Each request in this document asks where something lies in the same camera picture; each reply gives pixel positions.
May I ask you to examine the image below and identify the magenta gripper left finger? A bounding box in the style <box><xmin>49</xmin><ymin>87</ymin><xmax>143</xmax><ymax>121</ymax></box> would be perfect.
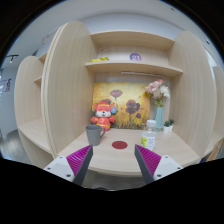
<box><xmin>44</xmin><ymin>145</ymin><xmax>93</xmax><ymax>186</ymax></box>

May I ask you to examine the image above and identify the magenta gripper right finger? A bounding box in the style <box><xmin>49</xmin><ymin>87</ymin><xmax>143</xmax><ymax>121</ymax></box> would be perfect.
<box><xmin>134</xmin><ymin>145</ymin><xmax>182</xmax><ymax>184</ymax></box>

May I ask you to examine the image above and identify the clear plastic water bottle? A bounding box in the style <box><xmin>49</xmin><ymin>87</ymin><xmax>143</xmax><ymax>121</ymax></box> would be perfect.
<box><xmin>141</xmin><ymin>120</ymin><xmax>157</xmax><ymax>151</ymax></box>

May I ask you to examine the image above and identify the red round coaster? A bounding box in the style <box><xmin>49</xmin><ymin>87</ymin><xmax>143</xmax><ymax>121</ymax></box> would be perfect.
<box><xmin>112</xmin><ymin>141</ymin><xmax>128</xmax><ymax>149</ymax></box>

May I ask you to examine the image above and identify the grey ceramic mug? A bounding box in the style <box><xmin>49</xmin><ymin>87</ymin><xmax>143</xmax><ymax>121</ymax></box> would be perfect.
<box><xmin>86</xmin><ymin>124</ymin><xmax>106</xmax><ymax>146</ymax></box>

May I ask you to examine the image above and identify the small potted plant white pot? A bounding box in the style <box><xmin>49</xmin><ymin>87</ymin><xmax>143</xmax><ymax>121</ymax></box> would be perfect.
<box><xmin>163</xmin><ymin>121</ymin><xmax>170</xmax><ymax>134</ymax></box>

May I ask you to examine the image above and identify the light blue vase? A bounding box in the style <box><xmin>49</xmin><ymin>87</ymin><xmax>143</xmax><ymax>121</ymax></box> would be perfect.
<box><xmin>155</xmin><ymin>107</ymin><xmax>164</xmax><ymax>130</ymax></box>

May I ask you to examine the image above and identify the red plush toy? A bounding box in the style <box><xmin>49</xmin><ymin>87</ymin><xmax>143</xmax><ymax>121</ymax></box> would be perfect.
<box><xmin>91</xmin><ymin>101</ymin><xmax>115</xmax><ymax>131</ymax></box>

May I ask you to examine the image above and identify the yellow poppy flower painting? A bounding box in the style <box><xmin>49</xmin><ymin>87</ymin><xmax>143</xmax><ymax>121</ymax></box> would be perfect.
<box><xmin>92</xmin><ymin>82</ymin><xmax>150</xmax><ymax>129</ymax></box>

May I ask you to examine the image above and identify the pink white flower bouquet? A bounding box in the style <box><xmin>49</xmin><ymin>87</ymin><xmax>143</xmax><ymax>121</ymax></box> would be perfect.
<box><xmin>145</xmin><ymin>79</ymin><xmax>170</xmax><ymax>107</ymax></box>

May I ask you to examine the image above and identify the purple round number sticker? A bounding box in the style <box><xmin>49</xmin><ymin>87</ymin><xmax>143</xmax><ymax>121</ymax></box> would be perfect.
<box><xmin>129</xmin><ymin>52</ymin><xmax>142</xmax><ymax>61</ymax></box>

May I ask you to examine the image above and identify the yellow object on shelf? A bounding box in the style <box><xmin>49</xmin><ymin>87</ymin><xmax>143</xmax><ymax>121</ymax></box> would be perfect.
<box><xmin>89</xmin><ymin>57</ymin><xmax>109</xmax><ymax>62</ymax></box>

